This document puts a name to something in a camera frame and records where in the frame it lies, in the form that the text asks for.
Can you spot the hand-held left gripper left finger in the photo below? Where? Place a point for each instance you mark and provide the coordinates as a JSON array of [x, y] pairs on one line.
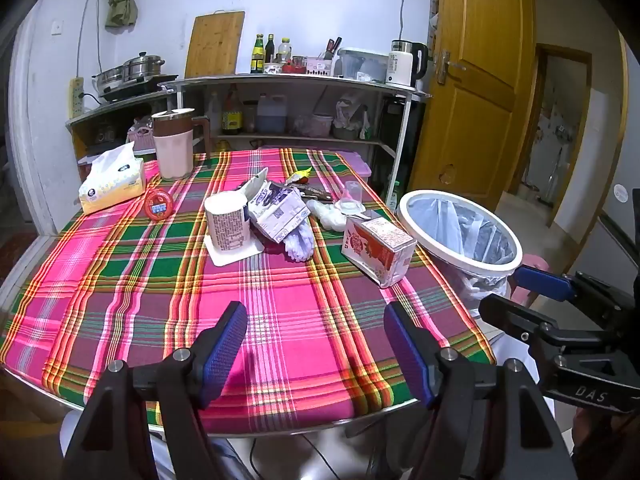
[[225, 350]]

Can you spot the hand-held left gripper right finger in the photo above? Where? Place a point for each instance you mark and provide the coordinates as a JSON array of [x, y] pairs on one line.
[[407, 355]]

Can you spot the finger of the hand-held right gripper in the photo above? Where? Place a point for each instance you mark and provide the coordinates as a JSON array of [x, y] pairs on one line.
[[542, 282], [505, 315]]

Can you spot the white paper lid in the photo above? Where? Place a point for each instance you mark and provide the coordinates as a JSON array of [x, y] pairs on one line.
[[235, 258]]

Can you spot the red white carton box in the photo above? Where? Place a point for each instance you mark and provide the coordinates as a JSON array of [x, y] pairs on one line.
[[375, 250]]

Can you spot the white paper cup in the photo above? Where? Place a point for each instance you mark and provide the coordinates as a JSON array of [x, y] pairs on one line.
[[227, 225]]

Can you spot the white round trash bin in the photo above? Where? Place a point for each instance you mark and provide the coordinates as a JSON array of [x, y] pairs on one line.
[[407, 225]]

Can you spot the white milk carton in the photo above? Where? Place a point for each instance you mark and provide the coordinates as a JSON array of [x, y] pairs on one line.
[[277, 212]]

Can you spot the white plastic bag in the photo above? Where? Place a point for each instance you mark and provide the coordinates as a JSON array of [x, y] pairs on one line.
[[325, 215]]

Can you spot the small clear plastic cup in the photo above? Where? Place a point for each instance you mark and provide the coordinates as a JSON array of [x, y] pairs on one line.
[[350, 195]]

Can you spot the brown coffee sachet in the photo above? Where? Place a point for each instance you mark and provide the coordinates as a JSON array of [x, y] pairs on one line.
[[315, 191]]

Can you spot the yellow snack wrapper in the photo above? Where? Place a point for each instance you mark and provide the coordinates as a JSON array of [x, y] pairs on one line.
[[302, 175]]

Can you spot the pink plastic stool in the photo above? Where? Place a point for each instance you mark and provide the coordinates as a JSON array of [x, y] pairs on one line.
[[532, 261]]

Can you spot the pink green plaid tablecloth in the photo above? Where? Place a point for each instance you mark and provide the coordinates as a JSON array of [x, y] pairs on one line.
[[300, 310]]

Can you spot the clear plastic bin liner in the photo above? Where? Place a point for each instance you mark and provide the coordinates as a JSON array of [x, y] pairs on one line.
[[465, 235]]

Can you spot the red round timer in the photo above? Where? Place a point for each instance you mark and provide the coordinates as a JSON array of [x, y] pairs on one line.
[[159, 204]]

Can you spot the storage box with pink lid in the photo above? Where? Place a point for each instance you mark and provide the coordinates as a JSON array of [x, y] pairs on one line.
[[362, 167]]

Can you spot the yellow white tissue pack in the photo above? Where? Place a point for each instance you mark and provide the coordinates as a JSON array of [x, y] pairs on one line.
[[112, 185]]

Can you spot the pink brown pitcher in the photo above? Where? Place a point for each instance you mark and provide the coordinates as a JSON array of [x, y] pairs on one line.
[[172, 155]]

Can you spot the wooden door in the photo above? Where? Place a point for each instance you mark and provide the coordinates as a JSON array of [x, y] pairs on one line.
[[475, 85]]

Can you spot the brown bottle with yellow label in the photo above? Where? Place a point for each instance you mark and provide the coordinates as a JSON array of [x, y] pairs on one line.
[[232, 115]]

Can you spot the white plastic bottle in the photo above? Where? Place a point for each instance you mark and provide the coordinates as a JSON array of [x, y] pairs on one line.
[[214, 115]]

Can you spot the dark liquid plastic jug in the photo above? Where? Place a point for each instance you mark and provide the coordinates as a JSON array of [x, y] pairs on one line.
[[271, 115]]

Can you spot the round plastic tub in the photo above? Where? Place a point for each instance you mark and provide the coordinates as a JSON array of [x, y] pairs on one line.
[[312, 125]]

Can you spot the white plastic bags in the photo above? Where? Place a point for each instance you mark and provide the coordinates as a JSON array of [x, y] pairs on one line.
[[352, 115]]

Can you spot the white electric kettle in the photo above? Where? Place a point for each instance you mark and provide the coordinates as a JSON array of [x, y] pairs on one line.
[[400, 65]]

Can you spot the side counter shelf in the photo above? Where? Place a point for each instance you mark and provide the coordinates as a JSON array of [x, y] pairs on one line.
[[100, 112]]

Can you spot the metal shelf unit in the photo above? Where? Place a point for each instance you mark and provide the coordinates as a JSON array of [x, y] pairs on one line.
[[300, 79]]

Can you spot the clear lidded container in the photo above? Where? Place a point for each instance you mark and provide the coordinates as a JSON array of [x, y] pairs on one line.
[[362, 65]]

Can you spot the yellow power strip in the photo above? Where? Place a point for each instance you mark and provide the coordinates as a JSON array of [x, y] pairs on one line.
[[75, 97]]

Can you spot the green bottle with yellow label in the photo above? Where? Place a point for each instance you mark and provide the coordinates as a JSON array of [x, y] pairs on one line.
[[257, 57]]

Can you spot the steel steamer pot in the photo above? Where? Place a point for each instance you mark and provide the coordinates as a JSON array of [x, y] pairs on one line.
[[142, 67]]

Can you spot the pink utensil caddy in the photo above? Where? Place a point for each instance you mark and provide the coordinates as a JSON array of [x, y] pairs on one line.
[[318, 66]]

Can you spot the dark sauce bottle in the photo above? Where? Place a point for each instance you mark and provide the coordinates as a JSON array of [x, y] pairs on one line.
[[270, 50]]

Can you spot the clear oil bottle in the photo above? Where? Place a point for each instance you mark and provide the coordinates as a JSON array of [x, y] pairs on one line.
[[284, 51]]

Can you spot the wooden cutting board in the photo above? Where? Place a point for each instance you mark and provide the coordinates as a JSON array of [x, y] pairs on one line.
[[215, 45]]

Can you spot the kitchen knives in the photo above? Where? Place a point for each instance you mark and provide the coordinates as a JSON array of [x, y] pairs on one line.
[[332, 49]]

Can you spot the round wall sticker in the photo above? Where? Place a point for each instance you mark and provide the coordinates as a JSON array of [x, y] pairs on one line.
[[622, 193]]

